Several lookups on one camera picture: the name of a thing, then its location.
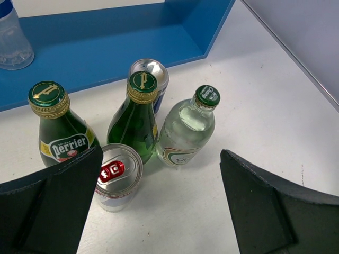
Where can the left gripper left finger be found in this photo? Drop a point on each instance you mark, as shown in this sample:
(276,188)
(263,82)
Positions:
(45,212)

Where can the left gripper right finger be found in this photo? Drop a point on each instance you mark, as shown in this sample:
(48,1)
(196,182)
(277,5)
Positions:
(273,215)

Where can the clear Chang bottle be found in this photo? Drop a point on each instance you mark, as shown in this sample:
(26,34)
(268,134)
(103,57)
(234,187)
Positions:
(188,127)

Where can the blue and yellow shelf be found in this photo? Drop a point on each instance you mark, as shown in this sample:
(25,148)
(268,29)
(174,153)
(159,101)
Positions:
(84,49)

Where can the left green Perrier bottle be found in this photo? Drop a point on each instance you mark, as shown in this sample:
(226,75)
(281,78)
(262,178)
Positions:
(62,133)

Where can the green perrier bottle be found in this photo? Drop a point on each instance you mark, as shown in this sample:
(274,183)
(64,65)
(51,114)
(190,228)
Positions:
(62,133)
(134,122)

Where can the silver can red tab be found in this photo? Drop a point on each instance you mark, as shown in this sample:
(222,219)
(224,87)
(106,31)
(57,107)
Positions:
(119,177)

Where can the right green Perrier bottle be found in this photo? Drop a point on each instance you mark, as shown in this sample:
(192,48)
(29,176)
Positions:
(134,122)

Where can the right water bottle blue label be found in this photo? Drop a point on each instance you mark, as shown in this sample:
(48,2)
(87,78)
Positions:
(16,50)

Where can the silver blue can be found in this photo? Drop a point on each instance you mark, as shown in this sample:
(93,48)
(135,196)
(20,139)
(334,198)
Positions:
(158,70)

